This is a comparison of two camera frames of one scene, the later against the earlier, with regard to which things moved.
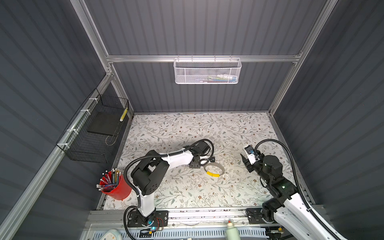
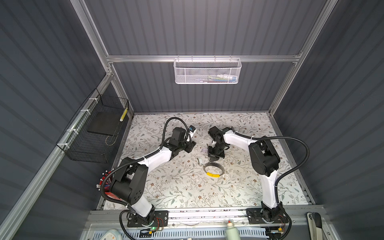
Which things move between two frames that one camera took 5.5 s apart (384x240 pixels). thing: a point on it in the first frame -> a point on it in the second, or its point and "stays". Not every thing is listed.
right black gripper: (247, 163) -> (212, 157)
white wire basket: (207, 70) stays
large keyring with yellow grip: (213, 174) stays
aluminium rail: (115, 218) stays
